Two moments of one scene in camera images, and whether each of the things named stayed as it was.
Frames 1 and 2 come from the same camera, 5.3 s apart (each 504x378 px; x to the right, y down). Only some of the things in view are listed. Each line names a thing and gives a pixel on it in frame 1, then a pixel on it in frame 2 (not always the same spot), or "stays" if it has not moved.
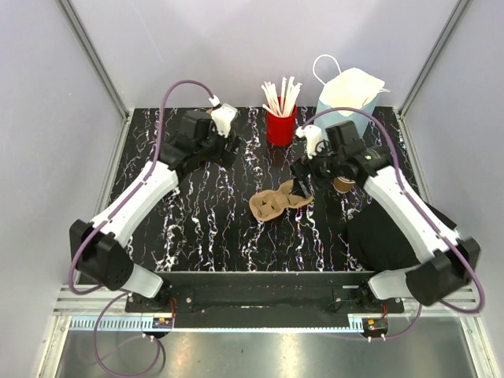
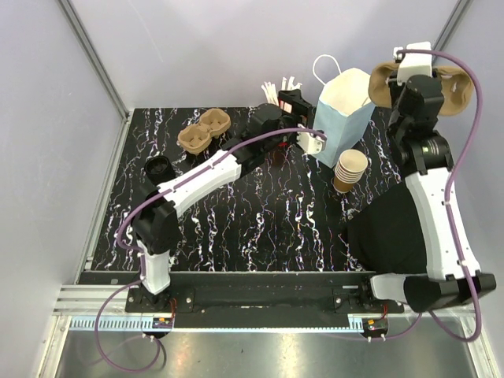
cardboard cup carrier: (267, 205) → (453, 83)
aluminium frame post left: (106, 83) stays
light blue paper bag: (353, 88) stays
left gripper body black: (214, 147) → (291, 120)
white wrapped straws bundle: (283, 106) stays
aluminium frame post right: (460, 9) stays
